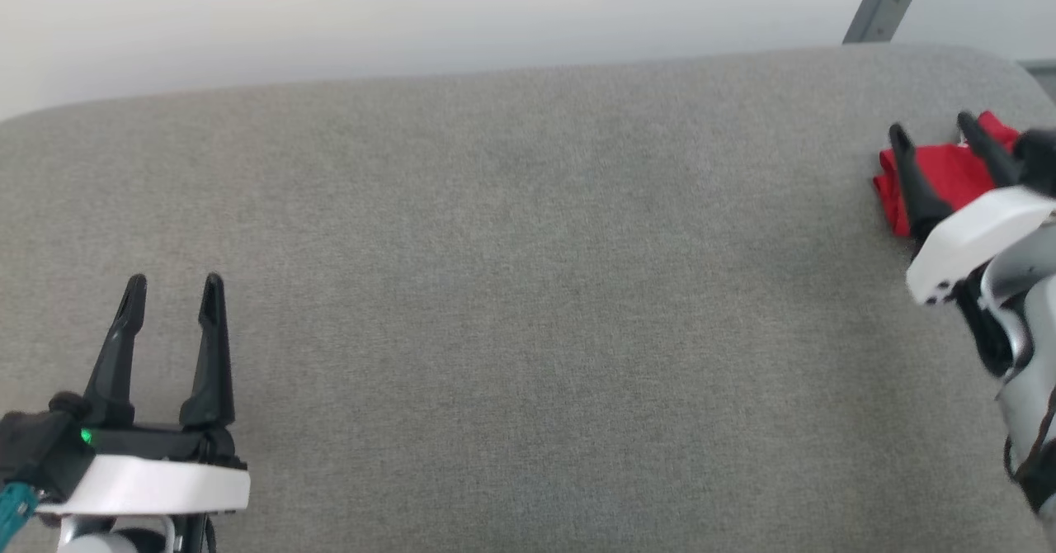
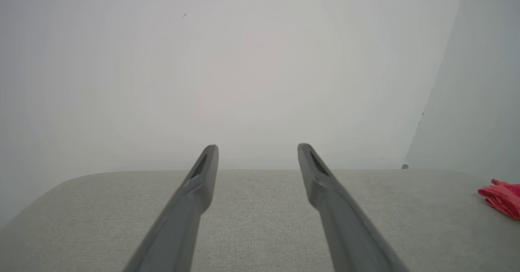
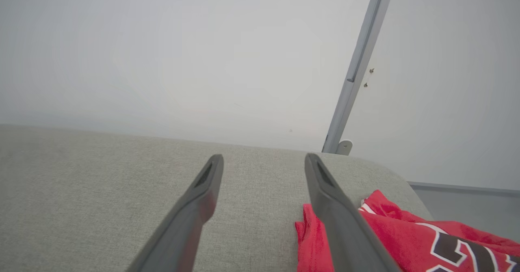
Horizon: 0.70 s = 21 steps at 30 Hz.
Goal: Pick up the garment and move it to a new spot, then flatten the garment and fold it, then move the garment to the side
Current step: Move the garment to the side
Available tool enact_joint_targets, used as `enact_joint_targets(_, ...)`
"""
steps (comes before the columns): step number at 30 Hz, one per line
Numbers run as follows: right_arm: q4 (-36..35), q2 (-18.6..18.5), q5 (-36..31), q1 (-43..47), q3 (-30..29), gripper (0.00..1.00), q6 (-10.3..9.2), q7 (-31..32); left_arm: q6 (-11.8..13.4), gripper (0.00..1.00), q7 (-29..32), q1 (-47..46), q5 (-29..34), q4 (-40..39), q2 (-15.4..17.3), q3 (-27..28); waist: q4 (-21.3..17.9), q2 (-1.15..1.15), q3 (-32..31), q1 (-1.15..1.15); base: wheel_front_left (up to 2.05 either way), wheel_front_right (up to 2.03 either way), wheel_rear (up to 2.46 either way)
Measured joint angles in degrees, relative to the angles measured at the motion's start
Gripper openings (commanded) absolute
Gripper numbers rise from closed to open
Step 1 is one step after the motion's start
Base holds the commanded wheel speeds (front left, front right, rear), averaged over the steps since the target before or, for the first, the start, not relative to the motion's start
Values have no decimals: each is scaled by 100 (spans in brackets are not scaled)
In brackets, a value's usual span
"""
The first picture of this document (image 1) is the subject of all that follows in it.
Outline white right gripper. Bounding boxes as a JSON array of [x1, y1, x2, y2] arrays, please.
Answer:
[[889, 111, 1056, 306]]

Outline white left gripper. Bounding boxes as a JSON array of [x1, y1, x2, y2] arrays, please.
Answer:
[[37, 272, 251, 514]]

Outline red garment with white stripes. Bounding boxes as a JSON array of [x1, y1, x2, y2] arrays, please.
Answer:
[[873, 111, 1024, 239]]

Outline grey fabric sofa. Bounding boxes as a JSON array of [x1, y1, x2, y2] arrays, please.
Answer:
[[0, 41, 1056, 553]]

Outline teal left camera cable plug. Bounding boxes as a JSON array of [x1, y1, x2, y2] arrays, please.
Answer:
[[0, 483, 38, 547]]

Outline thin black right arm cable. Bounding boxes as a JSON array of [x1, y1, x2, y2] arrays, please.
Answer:
[[1002, 380, 1056, 488]]

